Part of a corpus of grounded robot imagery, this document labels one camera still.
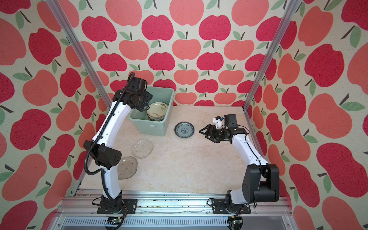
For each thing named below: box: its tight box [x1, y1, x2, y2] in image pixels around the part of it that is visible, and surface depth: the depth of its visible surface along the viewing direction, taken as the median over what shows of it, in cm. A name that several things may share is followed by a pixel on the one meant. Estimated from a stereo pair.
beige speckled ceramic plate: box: [146, 101, 169, 122], surface depth 113 cm
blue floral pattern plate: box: [174, 121, 195, 138], surface depth 109 cm
